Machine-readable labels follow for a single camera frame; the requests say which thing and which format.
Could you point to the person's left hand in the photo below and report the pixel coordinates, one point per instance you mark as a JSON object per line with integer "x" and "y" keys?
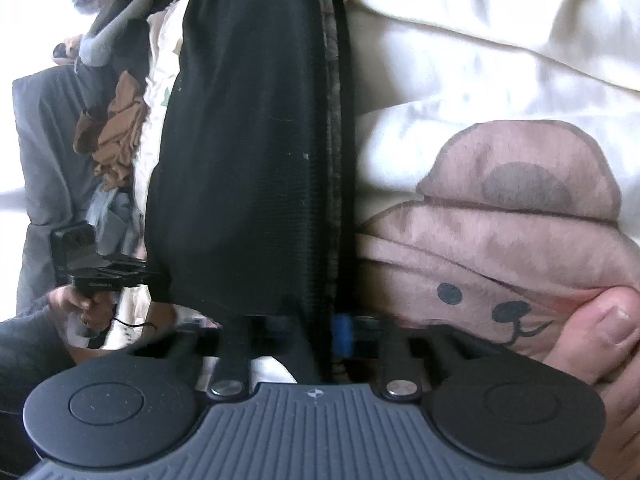
{"x": 70, "y": 300}

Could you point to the person's left forearm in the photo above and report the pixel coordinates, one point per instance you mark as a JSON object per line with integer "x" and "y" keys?
{"x": 30, "y": 350}

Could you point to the brown garment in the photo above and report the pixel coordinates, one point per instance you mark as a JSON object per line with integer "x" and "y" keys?
{"x": 120, "y": 135}

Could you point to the dark grey cloth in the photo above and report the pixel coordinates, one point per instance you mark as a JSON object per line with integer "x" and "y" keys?
{"x": 50, "y": 160}

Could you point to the white bear printed blanket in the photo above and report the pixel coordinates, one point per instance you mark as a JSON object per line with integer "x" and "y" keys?
{"x": 475, "y": 60}

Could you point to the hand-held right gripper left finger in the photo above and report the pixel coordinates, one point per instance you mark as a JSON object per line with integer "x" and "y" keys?
{"x": 235, "y": 350}

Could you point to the black garment with floral lining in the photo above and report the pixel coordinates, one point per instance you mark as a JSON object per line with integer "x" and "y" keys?
{"x": 240, "y": 135}

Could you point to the black cloth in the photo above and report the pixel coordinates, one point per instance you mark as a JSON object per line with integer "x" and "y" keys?
{"x": 132, "y": 55}

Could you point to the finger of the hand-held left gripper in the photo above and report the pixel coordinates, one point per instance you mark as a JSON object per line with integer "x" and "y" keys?
{"x": 130, "y": 270}

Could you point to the grey neck pillow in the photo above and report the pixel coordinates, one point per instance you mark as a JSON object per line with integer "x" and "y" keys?
{"x": 107, "y": 35}

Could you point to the small plush toy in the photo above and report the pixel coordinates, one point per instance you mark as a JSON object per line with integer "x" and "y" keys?
{"x": 70, "y": 50}

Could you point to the blue denim jeans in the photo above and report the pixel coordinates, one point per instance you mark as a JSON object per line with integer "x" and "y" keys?
{"x": 120, "y": 215}

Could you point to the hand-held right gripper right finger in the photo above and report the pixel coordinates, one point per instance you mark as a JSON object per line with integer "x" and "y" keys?
{"x": 342, "y": 332}

